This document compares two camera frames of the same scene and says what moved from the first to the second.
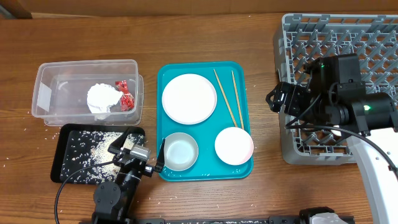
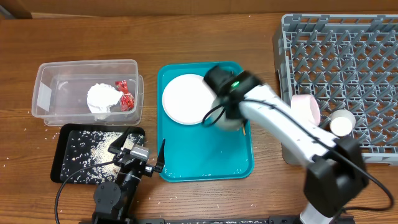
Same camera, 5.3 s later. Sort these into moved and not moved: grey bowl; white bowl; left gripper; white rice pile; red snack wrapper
Moved: white bowl; grey bowl
Not moved: red snack wrapper; left gripper; white rice pile
